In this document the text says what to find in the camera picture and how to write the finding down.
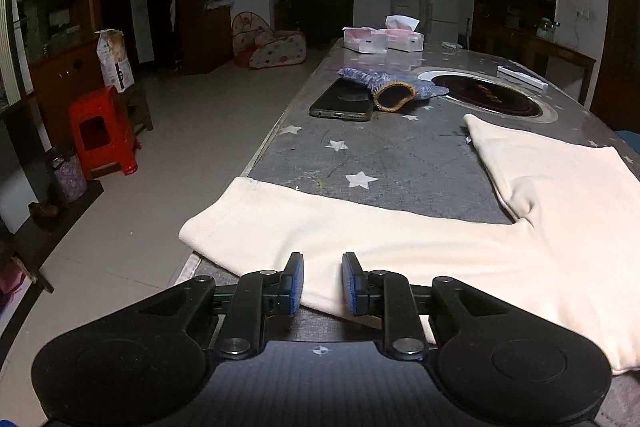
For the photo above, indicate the black smartphone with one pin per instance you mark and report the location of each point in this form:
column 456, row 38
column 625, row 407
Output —
column 344, row 100

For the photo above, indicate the polka dot play tent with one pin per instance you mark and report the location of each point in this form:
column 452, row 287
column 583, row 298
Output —
column 256, row 45

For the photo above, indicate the pink tissue box with tissue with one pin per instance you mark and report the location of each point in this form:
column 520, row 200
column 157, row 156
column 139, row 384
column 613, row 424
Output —
column 401, row 34

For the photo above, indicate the dark wooden display cabinet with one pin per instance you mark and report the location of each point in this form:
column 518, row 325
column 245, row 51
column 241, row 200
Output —
column 54, row 55

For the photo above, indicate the blue knit work glove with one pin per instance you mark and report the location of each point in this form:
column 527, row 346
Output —
column 391, row 91

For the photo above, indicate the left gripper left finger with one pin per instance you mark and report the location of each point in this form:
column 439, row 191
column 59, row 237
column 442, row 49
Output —
column 251, row 301

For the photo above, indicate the round black induction cooktop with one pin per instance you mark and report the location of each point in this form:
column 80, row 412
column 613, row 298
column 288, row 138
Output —
column 488, row 94

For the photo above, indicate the cream white sweatshirt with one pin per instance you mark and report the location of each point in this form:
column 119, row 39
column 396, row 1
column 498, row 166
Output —
column 570, row 254

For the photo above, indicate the dark wooden side table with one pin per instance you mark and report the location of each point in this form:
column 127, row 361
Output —
column 539, row 51

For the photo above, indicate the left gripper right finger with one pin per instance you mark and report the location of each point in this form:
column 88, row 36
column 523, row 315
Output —
column 389, row 297

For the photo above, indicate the pink tissue box left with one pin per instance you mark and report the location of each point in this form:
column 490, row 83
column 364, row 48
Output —
column 365, row 40

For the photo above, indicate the white remote control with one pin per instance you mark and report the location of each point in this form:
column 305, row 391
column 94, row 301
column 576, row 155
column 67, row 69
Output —
column 522, row 77

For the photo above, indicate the red plastic stool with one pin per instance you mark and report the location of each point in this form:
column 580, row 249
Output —
column 102, row 134

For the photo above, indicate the white refrigerator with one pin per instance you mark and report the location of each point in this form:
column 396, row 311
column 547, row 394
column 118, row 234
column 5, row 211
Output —
column 442, row 21

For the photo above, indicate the white paper bag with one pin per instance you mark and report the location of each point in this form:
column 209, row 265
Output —
column 114, row 64

